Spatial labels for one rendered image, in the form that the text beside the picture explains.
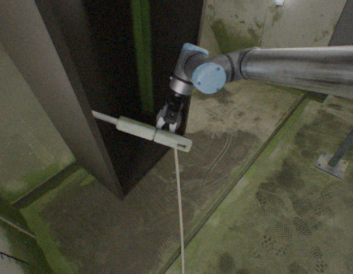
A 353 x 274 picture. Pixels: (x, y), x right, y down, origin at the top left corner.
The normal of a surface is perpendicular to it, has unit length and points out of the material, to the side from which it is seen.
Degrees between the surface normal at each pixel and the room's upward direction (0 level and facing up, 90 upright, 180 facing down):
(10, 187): 57
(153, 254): 0
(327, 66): 66
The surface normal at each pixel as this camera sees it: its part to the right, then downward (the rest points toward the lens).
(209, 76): 0.24, 0.62
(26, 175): 0.58, 0.00
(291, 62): -0.90, -0.23
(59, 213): -0.07, -0.69
